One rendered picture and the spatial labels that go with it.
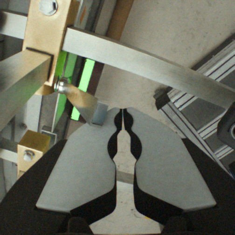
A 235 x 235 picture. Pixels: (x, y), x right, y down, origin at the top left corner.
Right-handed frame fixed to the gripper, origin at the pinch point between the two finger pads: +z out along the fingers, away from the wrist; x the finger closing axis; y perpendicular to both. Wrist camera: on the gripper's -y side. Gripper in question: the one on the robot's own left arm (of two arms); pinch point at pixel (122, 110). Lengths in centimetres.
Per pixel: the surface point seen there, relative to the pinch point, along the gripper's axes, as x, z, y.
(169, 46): 29, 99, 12
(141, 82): 13, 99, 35
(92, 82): -6.5, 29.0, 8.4
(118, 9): 0, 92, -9
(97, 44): -3.0, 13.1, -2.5
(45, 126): -20.2, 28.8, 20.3
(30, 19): -10.9, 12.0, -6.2
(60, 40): -7.4, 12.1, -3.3
